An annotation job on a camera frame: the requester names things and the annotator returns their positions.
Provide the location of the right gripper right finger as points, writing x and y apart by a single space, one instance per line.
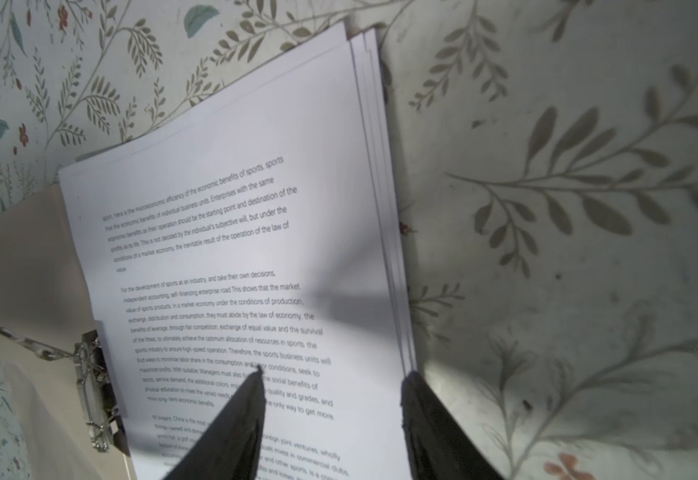
438 449

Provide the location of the silver folder lever clip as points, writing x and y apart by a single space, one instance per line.
93 384

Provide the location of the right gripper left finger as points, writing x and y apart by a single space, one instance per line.
230 446

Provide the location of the brown kraft paper folder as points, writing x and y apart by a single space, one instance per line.
43 297

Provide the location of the printed paper sheet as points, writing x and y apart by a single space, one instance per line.
259 231

